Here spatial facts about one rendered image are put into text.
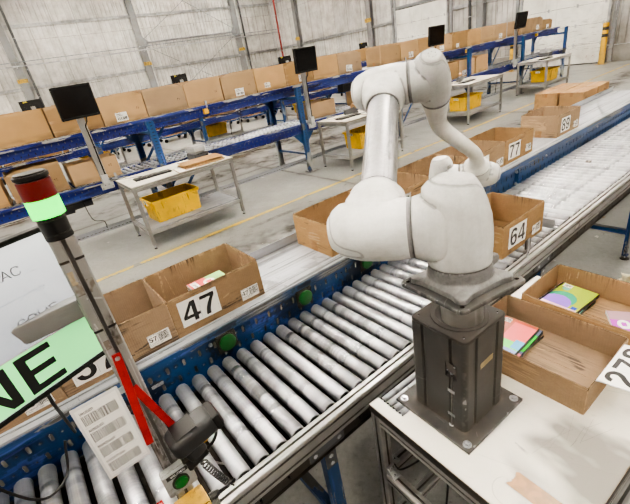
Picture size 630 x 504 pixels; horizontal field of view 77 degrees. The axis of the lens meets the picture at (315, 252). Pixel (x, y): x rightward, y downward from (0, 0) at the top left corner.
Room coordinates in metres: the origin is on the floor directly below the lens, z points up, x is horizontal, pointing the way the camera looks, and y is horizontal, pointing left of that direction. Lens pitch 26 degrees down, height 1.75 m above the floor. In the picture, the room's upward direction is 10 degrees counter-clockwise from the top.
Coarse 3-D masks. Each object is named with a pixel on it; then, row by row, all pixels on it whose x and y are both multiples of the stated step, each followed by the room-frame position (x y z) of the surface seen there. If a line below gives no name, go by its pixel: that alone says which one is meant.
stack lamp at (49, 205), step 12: (48, 180) 0.64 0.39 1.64; (24, 192) 0.62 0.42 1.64; (36, 192) 0.62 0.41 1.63; (48, 192) 0.63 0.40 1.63; (24, 204) 0.62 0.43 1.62; (36, 204) 0.62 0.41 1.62; (48, 204) 0.62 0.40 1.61; (60, 204) 0.64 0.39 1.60; (36, 216) 0.62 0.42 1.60; (48, 216) 0.62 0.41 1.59
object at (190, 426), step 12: (204, 408) 0.67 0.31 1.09; (180, 420) 0.64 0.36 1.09; (192, 420) 0.64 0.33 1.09; (204, 420) 0.63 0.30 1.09; (216, 420) 0.64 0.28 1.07; (168, 432) 0.62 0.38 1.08; (180, 432) 0.61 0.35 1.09; (192, 432) 0.61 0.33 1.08; (204, 432) 0.62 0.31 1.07; (168, 444) 0.60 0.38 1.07; (180, 444) 0.59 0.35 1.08; (192, 444) 0.60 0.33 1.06; (204, 444) 0.63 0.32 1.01; (180, 456) 0.59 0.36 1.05; (192, 456) 0.61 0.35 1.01; (204, 456) 0.62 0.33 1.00; (192, 468) 0.60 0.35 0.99
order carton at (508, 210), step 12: (492, 192) 2.05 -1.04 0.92; (492, 204) 2.05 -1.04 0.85; (504, 204) 1.99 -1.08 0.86; (516, 204) 1.93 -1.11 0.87; (528, 204) 1.88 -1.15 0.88; (540, 204) 1.79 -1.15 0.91; (504, 216) 1.98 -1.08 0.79; (516, 216) 1.93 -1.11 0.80; (528, 216) 1.72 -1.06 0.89; (540, 216) 1.80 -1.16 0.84; (504, 228) 1.61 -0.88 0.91; (528, 228) 1.73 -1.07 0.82; (540, 228) 1.80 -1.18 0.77; (504, 240) 1.61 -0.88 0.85; (504, 252) 1.61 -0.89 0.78
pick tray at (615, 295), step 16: (560, 272) 1.33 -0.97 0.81; (576, 272) 1.28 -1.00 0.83; (528, 288) 1.21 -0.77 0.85; (544, 288) 1.28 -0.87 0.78; (592, 288) 1.23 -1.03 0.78; (608, 288) 1.18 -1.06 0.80; (624, 288) 1.14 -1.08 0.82; (544, 304) 1.12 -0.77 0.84; (608, 304) 1.15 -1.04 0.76; (624, 304) 1.13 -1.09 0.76; (592, 320) 0.99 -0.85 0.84
